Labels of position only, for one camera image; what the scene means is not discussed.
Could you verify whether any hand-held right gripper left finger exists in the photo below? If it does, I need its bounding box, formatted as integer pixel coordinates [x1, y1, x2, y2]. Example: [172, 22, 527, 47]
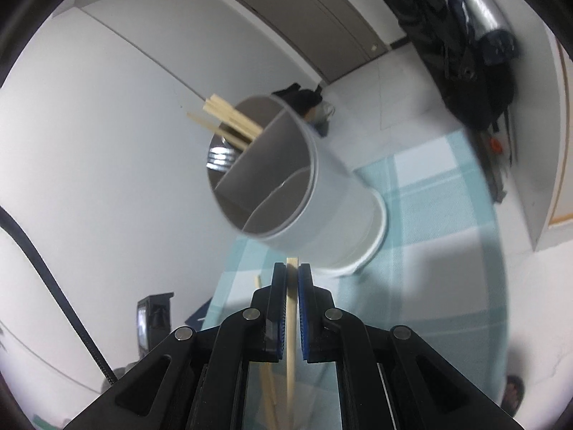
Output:
[63, 262, 288, 430]

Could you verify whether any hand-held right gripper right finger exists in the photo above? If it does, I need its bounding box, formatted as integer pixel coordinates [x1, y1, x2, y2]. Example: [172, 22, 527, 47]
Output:
[298, 262, 525, 430]

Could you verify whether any single wooden chopstick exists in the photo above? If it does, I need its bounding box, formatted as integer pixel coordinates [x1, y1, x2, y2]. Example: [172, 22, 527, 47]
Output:
[285, 257, 300, 408]
[253, 274, 279, 430]

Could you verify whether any white utensil holder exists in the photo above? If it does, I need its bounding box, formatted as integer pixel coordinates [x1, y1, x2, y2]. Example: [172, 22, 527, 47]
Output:
[207, 94, 388, 278]

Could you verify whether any bunch of wooden chopsticks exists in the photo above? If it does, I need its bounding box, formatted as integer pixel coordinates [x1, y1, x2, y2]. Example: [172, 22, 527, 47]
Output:
[187, 94, 265, 151]

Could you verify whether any black device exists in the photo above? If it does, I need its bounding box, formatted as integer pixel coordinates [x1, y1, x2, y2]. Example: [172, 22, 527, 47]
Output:
[135, 292, 175, 362]

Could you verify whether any blue plaid tablecloth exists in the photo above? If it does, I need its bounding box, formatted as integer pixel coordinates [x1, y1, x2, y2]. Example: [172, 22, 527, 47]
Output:
[192, 131, 512, 430]

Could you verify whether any metal fork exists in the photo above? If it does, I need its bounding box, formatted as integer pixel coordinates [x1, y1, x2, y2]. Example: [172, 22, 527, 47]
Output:
[206, 145, 242, 172]

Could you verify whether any white plastic bag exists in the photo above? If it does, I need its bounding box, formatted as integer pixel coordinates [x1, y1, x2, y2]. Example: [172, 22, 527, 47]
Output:
[313, 102, 336, 129]

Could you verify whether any black bag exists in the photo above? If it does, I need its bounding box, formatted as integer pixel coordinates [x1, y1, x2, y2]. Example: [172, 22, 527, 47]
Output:
[270, 82, 323, 113]

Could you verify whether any dark round object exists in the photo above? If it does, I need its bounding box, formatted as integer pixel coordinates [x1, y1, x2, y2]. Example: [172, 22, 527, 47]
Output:
[503, 375, 526, 418]

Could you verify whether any grey-brown door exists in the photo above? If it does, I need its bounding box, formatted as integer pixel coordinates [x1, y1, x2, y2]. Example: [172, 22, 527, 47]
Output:
[208, 0, 390, 84]

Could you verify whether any black jacket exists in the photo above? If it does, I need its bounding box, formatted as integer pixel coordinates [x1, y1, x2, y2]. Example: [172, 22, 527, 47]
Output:
[393, 0, 521, 132]

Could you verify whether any silver umbrella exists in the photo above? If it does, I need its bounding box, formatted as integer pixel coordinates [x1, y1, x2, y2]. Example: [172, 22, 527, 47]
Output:
[424, 0, 521, 62]

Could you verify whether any black cable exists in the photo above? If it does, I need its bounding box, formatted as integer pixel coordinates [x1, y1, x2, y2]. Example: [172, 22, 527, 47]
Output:
[0, 207, 118, 385]

